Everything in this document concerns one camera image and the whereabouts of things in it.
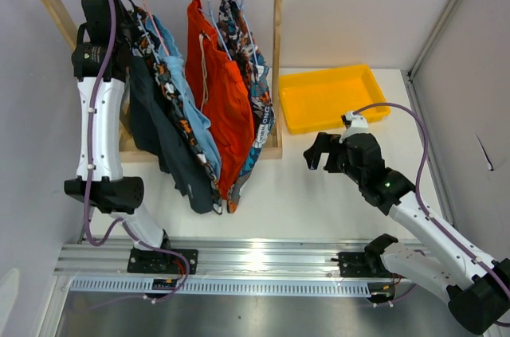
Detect blue wire hanger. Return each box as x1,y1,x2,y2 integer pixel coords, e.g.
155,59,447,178
127,0,169,65
207,0,233,61
237,0,266,75

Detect light blue mesh shorts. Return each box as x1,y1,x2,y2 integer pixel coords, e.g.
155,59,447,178
153,15,222,180

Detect pink wire hanger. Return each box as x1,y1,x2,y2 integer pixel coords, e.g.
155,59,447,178
130,0,172,59

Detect dark navy shorts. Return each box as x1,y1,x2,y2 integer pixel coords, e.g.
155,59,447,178
129,56,214,214

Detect teal orange patterned shorts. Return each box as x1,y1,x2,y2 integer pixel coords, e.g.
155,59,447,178
217,0,276,214

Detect bright orange shorts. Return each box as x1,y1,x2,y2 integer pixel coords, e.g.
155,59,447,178
185,0,254,200

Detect orange grey camo shorts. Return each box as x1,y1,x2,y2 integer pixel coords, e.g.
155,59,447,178
129,6,224,215

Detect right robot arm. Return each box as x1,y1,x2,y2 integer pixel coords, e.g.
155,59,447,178
304,132,509,335

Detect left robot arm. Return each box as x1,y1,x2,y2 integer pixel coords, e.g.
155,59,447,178
64,0,173,273

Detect yellow plastic tray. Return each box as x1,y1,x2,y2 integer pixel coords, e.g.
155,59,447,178
279,65,386,135

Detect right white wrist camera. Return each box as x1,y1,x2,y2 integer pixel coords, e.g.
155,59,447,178
339,112,369,143

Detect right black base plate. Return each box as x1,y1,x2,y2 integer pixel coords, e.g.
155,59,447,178
330,251,398,279

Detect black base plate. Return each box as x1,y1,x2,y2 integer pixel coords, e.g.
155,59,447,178
330,251,398,279
127,248,198,275

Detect aluminium mounting rail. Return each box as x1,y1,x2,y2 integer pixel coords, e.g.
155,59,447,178
53,237,368,279

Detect slotted cable duct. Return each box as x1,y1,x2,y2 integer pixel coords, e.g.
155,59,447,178
69,276,394,298

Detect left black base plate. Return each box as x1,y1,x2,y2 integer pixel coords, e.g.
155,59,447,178
127,248,198,275

